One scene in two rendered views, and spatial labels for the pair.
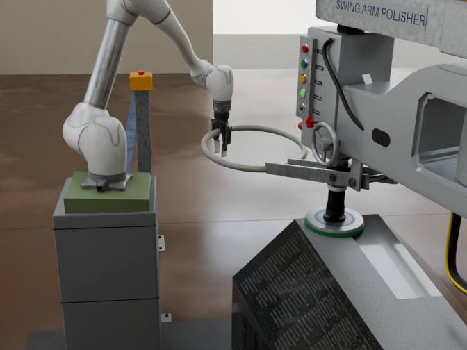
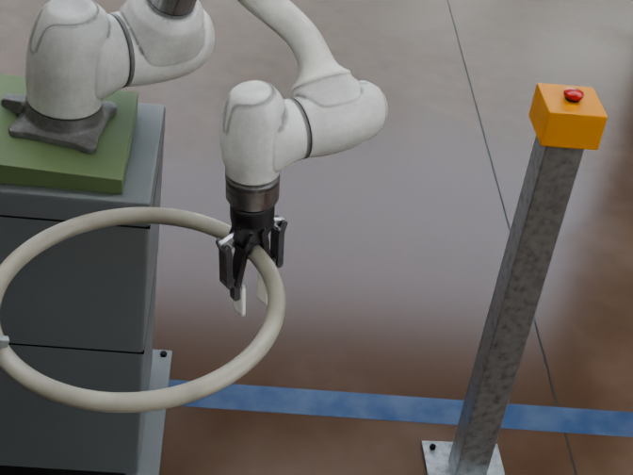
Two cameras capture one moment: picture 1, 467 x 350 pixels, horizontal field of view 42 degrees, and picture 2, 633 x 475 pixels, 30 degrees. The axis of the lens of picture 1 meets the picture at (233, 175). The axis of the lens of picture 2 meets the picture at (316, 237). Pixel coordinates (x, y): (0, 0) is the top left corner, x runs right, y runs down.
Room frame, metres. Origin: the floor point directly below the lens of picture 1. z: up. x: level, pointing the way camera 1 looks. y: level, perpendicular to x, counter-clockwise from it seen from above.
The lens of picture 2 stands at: (2.91, -1.57, 2.16)
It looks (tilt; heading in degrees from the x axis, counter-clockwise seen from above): 36 degrees down; 90
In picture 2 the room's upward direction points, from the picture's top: 9 degrees clockwise
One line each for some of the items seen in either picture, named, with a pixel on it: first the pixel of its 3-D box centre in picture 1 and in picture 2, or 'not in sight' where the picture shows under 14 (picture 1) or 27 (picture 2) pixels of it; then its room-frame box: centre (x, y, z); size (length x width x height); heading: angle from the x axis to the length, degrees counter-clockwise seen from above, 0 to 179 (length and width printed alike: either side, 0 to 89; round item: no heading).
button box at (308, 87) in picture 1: (306, 78); not in sight; (2.06, -0.25, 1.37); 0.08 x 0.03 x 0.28; 26
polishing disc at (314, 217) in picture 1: (334, 219); not in sight; (2.05, -0.38, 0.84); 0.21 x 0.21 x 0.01
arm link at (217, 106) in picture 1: (222, 104); (252, 186); (2.79, 0.06, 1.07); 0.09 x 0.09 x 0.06
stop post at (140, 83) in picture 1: (144, 163); (512, 307); (3.37, 0.53, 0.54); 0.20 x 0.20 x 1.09; 9
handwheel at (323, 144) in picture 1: (333, 143); not in sight; (1.89, -0.33, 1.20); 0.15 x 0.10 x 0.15; 26
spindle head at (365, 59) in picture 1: (359, 100); not in sight; (1.98, -0.41, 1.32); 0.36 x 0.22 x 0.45; 26
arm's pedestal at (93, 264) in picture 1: (113, 275); (64, 288); (2.35, 0.53, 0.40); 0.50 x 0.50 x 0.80; 7
